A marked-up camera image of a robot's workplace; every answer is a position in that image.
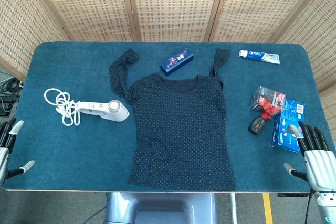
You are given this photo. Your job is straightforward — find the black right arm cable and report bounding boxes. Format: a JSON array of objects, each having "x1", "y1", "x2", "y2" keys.
[{"x1": 304, "y1": 189, "x2": 316, "y2": 224}]

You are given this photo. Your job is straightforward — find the small black bottle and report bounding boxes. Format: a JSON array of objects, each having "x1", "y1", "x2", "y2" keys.
[{"x1": 248, "y1": 112, "x2": 274, "y2": 136}]

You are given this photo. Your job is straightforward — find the white blue toothpaste tube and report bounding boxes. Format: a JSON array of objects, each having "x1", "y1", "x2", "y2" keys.
[{"x1": 238, "y1": 49, "x2": 280, "y2": 65}]

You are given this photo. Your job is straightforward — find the white handheld steam iron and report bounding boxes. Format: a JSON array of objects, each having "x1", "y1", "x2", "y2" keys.
[{"x1": 78, "y1": 99, "x2": 130, "y2": 122}]

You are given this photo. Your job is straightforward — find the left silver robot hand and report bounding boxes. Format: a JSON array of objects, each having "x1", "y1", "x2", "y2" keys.
[{"x1": 0, "y1": 119, "x2": 36, "y2": 187}]

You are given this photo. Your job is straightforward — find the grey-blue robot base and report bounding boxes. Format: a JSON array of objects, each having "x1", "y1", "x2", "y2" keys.
[{"x1": 104, "y1": 191, "x2": 218, "y2": 224}]

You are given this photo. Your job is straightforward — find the white cable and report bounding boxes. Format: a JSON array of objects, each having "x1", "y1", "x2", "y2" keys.
[{"x1": 44, "y1": 88, "x2": 82, "y2": 127}]

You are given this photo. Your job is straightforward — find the dark blue toothpaste carton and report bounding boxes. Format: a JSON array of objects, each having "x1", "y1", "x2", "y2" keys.
[{"x1": 160, "y1": 48, "x2": 195, "y2": 74}]

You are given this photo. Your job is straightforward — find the black floor cables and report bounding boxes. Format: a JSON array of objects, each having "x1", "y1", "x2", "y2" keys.
[{"x1": 0, "y1": 77, "x2": 24, "y2": 116}]

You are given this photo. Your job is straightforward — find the white table leg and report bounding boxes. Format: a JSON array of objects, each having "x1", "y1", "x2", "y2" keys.
[{"x1": 230, "y1": 192, "x2": 238, "y2": 224}]

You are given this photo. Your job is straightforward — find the teal carpet table cover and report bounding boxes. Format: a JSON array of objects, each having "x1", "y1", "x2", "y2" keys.
[{"x1": 0, "y1": 41, "x2": 332, "y2": 193}]

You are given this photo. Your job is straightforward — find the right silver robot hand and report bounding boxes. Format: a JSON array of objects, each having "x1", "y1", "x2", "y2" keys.
[{"x1": 283, "y1": 121, "x2": 336, "y2": 192}]

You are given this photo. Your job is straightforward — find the blue Oreo cookie box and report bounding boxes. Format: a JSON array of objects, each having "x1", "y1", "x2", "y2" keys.
[{"x1": 271, "y1": 99, "x2": 306, "y2": 153}]

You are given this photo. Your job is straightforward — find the black under-table bracket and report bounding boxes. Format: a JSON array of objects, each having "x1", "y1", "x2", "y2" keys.
[{"x1": 277, "y1": 193, "x2": 310, "y2": 198}]

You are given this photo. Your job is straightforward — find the black and red packaged item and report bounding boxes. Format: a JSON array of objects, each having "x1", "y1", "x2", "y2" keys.
[{"x1": 249, "y1": 86, "x2": 287, "y2": 117}]

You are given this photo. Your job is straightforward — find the navy polka dot shirt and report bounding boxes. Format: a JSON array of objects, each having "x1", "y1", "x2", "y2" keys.
[{"x1": 109, "y1": 48, "x2": 237, "y2": 192}]

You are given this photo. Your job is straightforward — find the woven wooden folding screen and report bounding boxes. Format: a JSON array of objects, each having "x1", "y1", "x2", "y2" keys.
[{"x1": 0, "y1": 0, "x2": 336, "y2": 122}]

